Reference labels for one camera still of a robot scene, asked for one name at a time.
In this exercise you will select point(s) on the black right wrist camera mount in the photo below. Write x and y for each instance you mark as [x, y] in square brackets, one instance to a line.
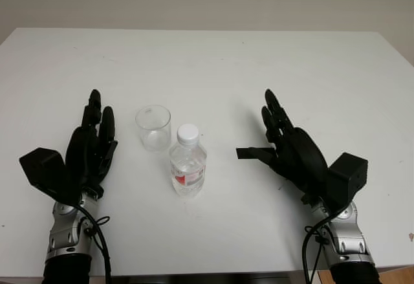
[347, 174]

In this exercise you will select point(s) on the clear plastic water bottle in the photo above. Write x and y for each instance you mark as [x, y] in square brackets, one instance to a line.
[188, 164]

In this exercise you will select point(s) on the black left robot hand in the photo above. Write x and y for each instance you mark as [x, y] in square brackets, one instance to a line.
[85, 148]

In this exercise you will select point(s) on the clear plastic cup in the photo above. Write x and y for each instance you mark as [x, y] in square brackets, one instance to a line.
[154, 135]

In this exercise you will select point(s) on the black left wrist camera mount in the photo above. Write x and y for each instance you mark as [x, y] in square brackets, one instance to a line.
[45, 170]

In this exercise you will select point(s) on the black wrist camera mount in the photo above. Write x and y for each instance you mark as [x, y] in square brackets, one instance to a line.
[45, 170]
[347, 174]

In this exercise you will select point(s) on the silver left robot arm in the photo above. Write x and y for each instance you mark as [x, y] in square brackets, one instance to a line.
[63, 232]

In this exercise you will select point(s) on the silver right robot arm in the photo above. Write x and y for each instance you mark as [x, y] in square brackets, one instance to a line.
[351, 242]

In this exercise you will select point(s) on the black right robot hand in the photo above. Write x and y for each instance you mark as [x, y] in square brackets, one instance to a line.
[300, 154]

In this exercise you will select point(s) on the dark robot body edge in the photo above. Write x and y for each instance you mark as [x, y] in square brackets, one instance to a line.
[207, 279]

